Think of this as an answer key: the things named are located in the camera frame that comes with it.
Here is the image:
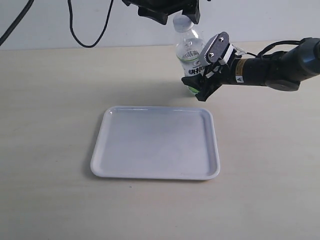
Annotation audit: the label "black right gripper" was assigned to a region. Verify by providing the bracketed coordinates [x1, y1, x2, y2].
[181, 56, 237, 102]

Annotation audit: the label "clear plastic drink bottle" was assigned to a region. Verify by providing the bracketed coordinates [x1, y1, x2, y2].
[175, 24, 206, 77]

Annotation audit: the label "white rectangular plastic tray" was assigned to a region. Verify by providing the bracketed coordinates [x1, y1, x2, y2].
[90, 105, 221, 181]

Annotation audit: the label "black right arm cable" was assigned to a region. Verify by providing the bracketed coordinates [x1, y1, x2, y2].
[234, 38, 305, 61]

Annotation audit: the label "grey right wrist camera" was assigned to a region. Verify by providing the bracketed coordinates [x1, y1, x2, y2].
[198, 31, 236, 66]

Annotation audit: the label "black looping cable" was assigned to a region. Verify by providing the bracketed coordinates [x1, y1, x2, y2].
[67, 0, 116, 48]

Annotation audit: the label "white bottle cap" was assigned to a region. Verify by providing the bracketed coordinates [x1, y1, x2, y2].
[173, 13, 194, 33]

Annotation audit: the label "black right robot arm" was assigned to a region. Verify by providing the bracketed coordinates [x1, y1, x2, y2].
[181, 37, 320, 102]

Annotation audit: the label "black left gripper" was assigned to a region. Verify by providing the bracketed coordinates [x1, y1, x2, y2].
[122, 0, 201, 25]

